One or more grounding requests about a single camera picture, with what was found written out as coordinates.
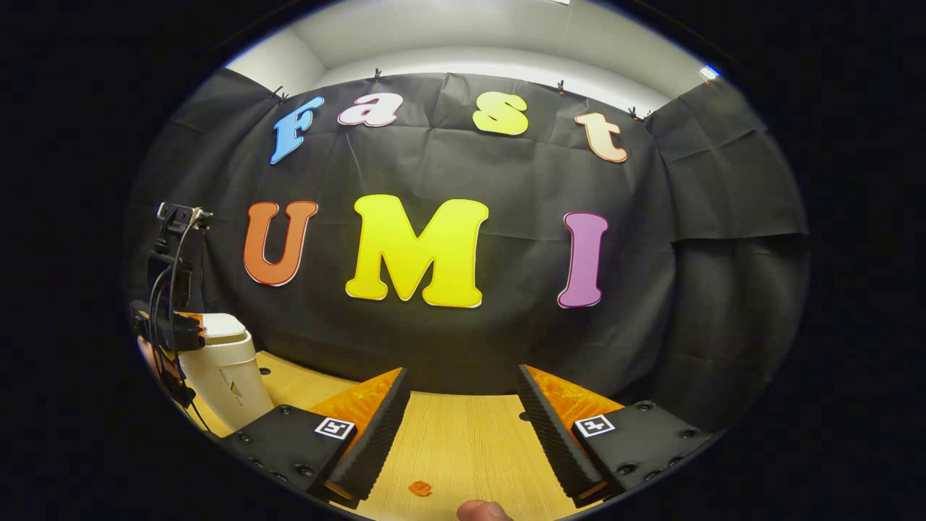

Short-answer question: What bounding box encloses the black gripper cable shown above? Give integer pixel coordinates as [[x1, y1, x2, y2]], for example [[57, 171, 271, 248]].
[[147, 210, 214, 435]]

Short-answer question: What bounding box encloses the white desktop garbage bin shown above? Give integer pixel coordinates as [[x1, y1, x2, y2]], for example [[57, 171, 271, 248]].
[[177, 313, 276, 433]]

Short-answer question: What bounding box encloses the black backdrop cloth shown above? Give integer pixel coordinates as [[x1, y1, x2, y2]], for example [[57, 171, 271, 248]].
[[123, 67, 811, 435]]

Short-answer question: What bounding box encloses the wooden desktop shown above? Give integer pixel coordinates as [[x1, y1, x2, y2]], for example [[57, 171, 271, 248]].
[[184, 351, 601, 521]]

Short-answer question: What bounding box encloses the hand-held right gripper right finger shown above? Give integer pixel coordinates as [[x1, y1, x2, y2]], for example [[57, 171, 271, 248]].
[[517, 364, 729, 508]]

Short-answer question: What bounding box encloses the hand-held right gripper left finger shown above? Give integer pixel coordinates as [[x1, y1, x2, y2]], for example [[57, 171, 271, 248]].
[[219, 367, 410, 509]]

